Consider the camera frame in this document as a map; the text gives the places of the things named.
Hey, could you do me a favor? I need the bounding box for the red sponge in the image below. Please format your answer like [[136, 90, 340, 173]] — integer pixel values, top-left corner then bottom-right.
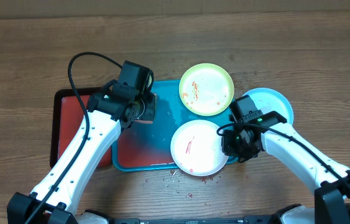
[[136, 92, 157, 124]]

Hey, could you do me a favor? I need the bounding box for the white plate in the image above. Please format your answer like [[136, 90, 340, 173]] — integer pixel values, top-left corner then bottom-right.
[[170, 119, 229, 177]]

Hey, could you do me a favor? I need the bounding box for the teal plastic tray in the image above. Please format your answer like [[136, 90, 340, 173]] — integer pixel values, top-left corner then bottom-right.
[[112, 80, 231, 172]]

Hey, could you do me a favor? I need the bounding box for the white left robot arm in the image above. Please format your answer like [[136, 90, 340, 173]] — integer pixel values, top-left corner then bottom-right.
[[7, 92, 156, 224]]

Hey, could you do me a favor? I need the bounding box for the yellow-green plate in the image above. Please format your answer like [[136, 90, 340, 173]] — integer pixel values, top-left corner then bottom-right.
[[179, 63, 234, 116]]

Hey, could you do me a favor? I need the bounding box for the black tray with red liquid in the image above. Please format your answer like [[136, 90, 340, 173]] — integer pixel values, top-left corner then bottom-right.
[[49, 88, 115, 169]]

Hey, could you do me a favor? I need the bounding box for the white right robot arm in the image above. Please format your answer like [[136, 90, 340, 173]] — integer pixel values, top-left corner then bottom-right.
[[216, 111, 350, 223]]

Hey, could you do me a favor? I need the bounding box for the light blue plate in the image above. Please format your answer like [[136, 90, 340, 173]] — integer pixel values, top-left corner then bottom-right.
[[243, 88, 294, 124]]

